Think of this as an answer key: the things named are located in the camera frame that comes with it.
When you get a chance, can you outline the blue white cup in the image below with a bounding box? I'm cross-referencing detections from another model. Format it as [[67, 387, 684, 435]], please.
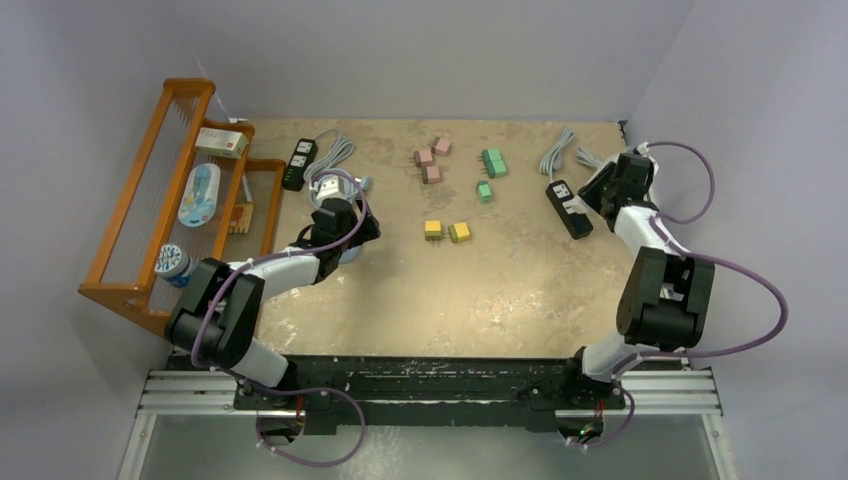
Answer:
[[154, 243, 197, 288]]

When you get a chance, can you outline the black metal base rail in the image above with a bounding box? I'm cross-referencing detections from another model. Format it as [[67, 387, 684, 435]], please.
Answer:
[[137, 354, 723, 439]]

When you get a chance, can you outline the pink charger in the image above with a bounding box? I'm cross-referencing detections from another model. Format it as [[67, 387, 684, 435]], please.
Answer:
[[421, 165, 442, 185], [413, 149, 435, 168]]

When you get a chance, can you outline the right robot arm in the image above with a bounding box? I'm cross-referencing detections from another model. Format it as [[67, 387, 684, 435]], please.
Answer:
[[561, 151, 715, 407]]

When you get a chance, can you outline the orange wooden rack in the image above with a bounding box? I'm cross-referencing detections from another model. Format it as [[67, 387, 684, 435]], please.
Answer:
[[79, 78, 286, 336]]

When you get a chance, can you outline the white power strip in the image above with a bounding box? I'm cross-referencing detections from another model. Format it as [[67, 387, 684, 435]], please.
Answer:
[[582, 161, 616, 196]]

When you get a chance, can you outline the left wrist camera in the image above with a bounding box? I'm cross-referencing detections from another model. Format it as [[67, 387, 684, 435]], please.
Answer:
[[310, 174, 350, 209]]

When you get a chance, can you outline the yellow charger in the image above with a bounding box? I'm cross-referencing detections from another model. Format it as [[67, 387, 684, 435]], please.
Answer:
[[448, 222, 472, 243]]

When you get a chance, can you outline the grey cable bundle right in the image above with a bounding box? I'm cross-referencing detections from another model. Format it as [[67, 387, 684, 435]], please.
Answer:
[[574, 145, 605, 172]]

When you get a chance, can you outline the grey cable bundle left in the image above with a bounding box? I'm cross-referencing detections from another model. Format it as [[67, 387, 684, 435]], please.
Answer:
[[304, 129, 357, 183]]

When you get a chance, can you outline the pink usb charger plug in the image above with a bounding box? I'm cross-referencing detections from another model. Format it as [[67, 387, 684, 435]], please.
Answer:
[[431, 137, 453, 157]]

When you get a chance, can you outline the green usb charger plug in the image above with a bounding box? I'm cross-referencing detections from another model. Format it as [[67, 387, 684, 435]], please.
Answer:
[[481, 148, 503, 164]]

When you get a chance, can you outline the orange snack packet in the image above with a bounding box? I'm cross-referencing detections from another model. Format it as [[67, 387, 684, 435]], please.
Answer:
[[228, 202, 254, 235]]

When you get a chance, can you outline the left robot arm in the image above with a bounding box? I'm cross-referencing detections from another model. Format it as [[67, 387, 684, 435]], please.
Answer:
[[164, 198, 380, 409]]

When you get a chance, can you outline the yellow usb charger plug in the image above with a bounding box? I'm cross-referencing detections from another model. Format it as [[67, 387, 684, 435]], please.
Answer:
[[424, 220, 444, 241]]

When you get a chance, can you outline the white red box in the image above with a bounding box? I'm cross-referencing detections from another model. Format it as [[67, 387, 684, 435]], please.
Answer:
[[194, 127, 249, 159]]

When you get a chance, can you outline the round blue power socket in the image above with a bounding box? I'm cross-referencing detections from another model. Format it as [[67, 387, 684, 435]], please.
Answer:
[[339, 246, 362, 264]]

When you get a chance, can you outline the blue blister pack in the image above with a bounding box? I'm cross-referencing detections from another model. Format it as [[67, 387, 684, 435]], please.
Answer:
[[177, 163, 221, 228]]

